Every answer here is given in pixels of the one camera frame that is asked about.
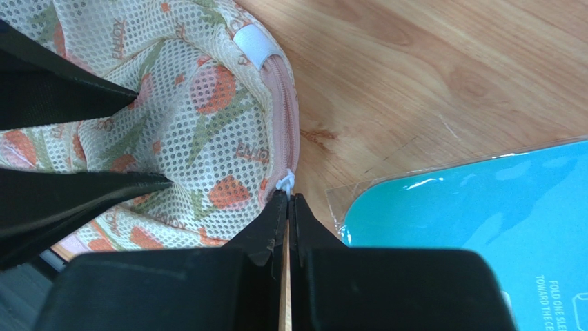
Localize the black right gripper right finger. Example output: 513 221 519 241
289 194 516 330

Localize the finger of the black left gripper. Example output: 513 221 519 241
1 169 173 270
1 21 138 130

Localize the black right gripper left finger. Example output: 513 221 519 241
35 191 288 330

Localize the floral mesh laundry bag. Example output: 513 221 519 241
1 1 300 255

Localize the teal folding board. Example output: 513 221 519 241
326 137 587 330

